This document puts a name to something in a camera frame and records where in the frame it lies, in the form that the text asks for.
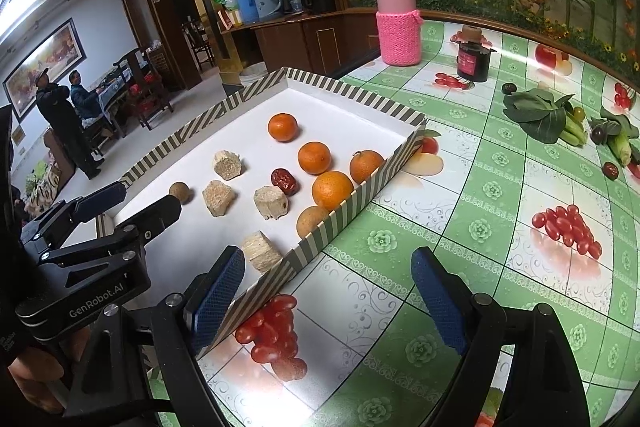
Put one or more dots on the striped-rim white cardboard box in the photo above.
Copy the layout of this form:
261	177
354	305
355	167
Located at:
240	122

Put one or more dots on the white bucket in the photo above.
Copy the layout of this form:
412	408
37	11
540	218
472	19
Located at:
255	74

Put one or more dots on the ceiling light panel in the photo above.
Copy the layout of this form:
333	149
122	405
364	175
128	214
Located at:
17	2

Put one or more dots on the green bok choy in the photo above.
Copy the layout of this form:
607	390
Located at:
540	117

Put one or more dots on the large brown longan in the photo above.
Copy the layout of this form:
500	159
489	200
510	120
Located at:
310	222

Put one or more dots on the small dark orange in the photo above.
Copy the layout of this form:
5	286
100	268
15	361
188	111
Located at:
283	127

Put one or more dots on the wooden cabinet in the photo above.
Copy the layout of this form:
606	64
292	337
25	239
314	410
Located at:
295	37

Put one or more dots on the large orange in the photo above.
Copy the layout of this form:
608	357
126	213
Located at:
332	190

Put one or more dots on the corn cob with green leaves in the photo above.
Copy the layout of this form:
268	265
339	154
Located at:
620	149

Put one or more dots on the framed wall painting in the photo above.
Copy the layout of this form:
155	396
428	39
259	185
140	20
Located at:
42	62

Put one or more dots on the dark wooden chair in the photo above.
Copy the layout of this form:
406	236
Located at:
142	87
197	44

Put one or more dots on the red box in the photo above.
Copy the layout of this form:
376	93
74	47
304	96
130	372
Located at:
231	18

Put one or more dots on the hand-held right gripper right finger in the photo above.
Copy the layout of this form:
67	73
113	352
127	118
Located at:
440	297

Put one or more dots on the green fruit-print tablecloth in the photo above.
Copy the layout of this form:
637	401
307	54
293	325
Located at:
450	217

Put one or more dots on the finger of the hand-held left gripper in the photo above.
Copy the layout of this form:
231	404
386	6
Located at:
102	198
157	212

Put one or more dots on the orange with stem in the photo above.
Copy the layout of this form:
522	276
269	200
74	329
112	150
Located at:
366	167

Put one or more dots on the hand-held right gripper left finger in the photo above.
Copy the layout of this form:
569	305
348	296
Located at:
220	297

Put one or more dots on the dark plum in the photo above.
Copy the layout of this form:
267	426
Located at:
509	88
597	135

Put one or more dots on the jar with pink knit sleeve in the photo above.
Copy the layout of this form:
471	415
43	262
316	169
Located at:
400	37

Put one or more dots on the green grape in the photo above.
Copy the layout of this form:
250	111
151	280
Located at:
578	112

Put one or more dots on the small brown longan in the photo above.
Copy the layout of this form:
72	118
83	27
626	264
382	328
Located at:
180	192

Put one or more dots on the patterned sofa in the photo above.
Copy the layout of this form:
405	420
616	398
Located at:
47	187

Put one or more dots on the red date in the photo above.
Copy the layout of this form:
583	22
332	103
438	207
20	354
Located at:
610	170
284	181

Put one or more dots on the beige cake chunk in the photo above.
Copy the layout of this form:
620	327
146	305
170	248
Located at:
270	202
227	164
218	197

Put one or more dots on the person's left hand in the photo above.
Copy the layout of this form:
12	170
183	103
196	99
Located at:
37	377

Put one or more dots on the dark jar with pink label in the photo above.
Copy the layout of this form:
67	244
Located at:
472	63

